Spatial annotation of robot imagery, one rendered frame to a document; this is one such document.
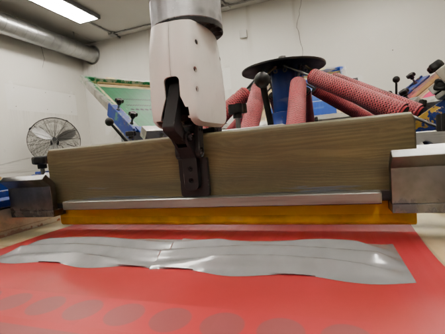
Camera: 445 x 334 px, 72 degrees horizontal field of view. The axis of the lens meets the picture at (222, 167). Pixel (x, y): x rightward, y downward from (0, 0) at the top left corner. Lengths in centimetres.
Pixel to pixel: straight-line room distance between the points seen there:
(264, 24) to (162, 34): 448
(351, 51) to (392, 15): 59
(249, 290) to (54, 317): 11
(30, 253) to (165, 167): 15
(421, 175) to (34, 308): 29
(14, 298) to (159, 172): 17
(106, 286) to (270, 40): 456
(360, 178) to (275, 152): 8
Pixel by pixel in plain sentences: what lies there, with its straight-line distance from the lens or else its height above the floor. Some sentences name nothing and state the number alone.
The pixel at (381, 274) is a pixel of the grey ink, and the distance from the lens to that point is 22.
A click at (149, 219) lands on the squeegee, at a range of 37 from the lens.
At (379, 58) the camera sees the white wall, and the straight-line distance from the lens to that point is 458.
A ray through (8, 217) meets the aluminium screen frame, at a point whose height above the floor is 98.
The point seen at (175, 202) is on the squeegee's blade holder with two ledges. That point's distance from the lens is 33.
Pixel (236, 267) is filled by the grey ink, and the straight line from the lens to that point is 23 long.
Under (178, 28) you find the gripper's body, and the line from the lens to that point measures 31.
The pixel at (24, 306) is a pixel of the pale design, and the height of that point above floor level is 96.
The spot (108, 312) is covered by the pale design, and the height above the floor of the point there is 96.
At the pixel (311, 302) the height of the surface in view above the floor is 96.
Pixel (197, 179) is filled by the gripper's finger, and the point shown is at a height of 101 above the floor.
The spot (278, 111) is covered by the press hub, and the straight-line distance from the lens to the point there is 113.
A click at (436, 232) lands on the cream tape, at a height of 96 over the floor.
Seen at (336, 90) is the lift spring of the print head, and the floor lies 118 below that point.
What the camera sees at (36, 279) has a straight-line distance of 29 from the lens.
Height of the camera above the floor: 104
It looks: 4 degrees down
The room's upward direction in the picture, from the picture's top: 5 degrees counter-clockwise
